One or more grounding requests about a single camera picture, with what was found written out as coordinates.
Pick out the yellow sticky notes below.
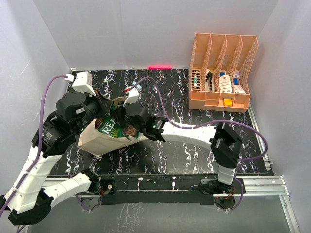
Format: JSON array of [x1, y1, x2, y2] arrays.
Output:
[[223, 98, 233, 107]]

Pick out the green chips bag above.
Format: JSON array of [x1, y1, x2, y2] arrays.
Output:
[[95, 115, 140, 139]]

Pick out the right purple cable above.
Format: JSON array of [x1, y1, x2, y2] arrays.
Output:
[[136, 76, 269, 166]]

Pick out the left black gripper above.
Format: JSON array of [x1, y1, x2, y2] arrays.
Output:
[[74, 87, 113, 135]]

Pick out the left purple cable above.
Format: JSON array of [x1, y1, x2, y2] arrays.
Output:
[[0, 74, 69, 233]]

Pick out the purple cable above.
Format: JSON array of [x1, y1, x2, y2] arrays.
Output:
[[0, 74, 69, 233], [136, 76, 269, 166]]

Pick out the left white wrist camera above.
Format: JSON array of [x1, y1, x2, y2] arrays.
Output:
[[65, 71, 96, 96]]

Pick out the orange desk organizer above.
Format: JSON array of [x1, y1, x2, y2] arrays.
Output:
[[189, 33, 259, 113]]

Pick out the pink tape strip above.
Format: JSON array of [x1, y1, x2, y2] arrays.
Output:
[[148, 65, 172, 70]]

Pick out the brown paper bag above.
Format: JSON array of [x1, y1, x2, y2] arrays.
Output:
[[77, 96, 149, 157]]

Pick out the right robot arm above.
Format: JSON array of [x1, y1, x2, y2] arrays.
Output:
[[112, 102, 242, 195]]

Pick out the light blue stapler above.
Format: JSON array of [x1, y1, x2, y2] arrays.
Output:
[[132, 81, 142, 92]]

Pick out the white labelled bottle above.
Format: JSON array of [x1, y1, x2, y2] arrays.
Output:
[[219, 75, 232, 93]]

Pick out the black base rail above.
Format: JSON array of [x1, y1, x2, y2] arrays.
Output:
[[101, 174, 234, 205]]

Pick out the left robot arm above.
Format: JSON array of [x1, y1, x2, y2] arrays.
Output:
[[0, 91, 113, 226]]

